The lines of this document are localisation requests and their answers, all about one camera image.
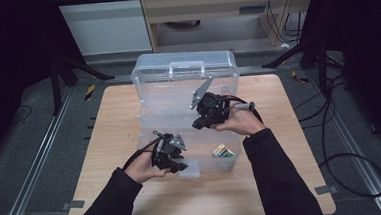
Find white cabinet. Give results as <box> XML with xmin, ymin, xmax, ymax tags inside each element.
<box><xmin>57</xmin><ymin>0</ymin><xmax>153</xmax><ymax>58</ymax></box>

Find small green white carton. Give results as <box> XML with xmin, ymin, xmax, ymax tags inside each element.
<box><xmin>212</xmin><ymin>142</ymin><xmax>237</xmax><ymax>160</ymax></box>

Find grey table bracket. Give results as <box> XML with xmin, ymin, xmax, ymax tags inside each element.
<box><xmin>314</xmin><ymin>184</ymin><xmax>339</xmax><ymax>196</ymax></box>
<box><xmin>60</xmin><ymin>199</ymin><xmax>87</xmax><ymax>212</ymax></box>

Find thin black floor cable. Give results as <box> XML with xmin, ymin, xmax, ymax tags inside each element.
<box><xmin>9</xmin><ymin>103</ymin><xmax>34</xmax><ymax>125</ymax></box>

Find black floor cables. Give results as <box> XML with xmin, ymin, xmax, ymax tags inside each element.
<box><xmin>291</xmin><ymin>73</ymin><xmax>353</xmax><ymax>145</ymax></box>

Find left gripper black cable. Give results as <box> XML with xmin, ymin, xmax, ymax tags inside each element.
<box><xmin>119</xmin><ymin>136</ymin><xmax>165</xmax><ymax>172</ymax></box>

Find black metal stand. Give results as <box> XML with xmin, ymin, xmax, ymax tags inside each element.
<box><xmin>260</xmin><ymin>35</ymin><xmax>333</xmax><ymax>101</ymax></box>
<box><xmin>48</xmin><ymin>49</ymin><xmax>119</xmax><ymax>118</ymax></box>

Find clear plastic storage box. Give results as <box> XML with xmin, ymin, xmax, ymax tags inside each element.
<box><xmin>128</xmin><ymin>47</ymin><xmax>248</xmax><ymax>183</ymax></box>

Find hanging black cables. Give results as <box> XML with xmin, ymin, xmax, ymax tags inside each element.
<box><xmin>264</xmin><ymin>0</ymin><xmax>310</xmax><ymax>46</ymax></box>

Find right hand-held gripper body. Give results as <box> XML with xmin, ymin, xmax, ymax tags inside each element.
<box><xmin>188</xmin><ymin>76</ymin><xmax>235</xmax><ymax>129</ymax></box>

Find light wooden desk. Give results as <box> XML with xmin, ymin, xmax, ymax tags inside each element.
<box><xmin>140</xmin><ymin>0</ymin><xmax>319</xmax><ymax>56</ymax></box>

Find person's right hand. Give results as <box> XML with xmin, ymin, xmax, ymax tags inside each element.
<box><xmin>207</xmin><ymin>93</ymin><xmax>268</xmax><ymax>139</ymax></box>

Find yellow black tape strip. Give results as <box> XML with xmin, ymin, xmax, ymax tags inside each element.
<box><xmin>83</xmin><ymin>83</ymin><xmax>98</xmax><ymax>102</ymax></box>
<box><xmin>289</xmin><ymin>68</ymin><xmax>310</xmax><ymax>85</ymax></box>

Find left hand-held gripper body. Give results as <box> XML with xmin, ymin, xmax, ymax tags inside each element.
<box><xmin>149</xmin><ymin>128</ymin><xmax>189</xmax><ymax>174</ymax></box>

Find black curtain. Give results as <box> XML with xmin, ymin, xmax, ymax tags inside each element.
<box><xmin>0</xmin><ymin>0</ymin><xmax>93</xmax><ymax>163</ymax></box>
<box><xmin>300</xmin><ymin>0</ymin><xmax>381</xmax><ymax>163</ymax></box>

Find aluminium floor rail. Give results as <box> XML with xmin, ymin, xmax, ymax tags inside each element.
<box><xmin>0</xmin><ymin>86</ymin><xmax>83</xmax><ymax>215</ymax></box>
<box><xmin>303</xmin><ymin>65</ymin><xmax>381</xmax><ymax>215</ymax></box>

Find person's left hand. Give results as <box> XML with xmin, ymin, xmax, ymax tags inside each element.
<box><xmin>122</xmin><ymin>148</ymin><xmax>173</xmax><ymax>186</ymax></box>

